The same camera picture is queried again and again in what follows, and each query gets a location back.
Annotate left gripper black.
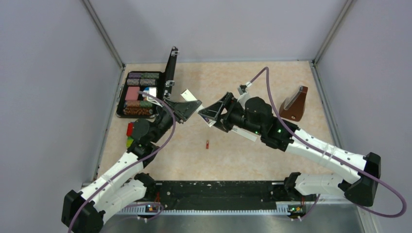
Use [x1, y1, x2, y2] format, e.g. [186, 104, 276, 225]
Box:
[151, 97, 202, 143]

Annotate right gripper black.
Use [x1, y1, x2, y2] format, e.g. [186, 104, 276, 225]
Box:
[199, 92, 264, 135]

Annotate white black remote control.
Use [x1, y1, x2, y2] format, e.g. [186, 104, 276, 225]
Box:
[180, 89, 217, 128]

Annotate white remote battery cover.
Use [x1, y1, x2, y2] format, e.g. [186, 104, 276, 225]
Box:
[231, 126, 257, 142]

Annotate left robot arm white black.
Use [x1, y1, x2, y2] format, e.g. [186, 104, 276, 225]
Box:
[61, 100, 202, 233]

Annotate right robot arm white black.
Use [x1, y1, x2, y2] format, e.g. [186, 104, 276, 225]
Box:
[199, 92, 381, 207]

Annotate black poker chip case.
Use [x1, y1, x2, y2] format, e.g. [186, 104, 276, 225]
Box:
[116, 46, 179, 118]

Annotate colourful toy block stack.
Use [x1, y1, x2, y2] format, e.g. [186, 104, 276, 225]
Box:
[126, 122, 134, 148]

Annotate brown wooden metronome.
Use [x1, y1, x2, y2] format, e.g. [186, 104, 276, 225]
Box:
[279, 85, 308, 122]

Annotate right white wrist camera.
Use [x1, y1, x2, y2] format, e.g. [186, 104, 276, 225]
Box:
[238, 81, 252, 107]

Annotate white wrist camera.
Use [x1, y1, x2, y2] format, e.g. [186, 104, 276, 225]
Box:
[238, 81, 252, 107]
[142, 87, 157, 101]

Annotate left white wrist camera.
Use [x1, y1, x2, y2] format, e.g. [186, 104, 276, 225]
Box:
[142, 87, 157, 101]

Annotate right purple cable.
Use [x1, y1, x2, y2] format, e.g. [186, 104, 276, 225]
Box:
[249, 67, 408, 218]

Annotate purple cable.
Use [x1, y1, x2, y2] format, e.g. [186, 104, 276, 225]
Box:
[68, 91, 177, 233]
[249, 67, 408, 218]

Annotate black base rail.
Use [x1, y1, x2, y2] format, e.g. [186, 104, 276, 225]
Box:
[137, 181, 316, 214]

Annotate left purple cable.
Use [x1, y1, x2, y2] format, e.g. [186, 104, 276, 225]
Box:
[68, 91, 177, 233]

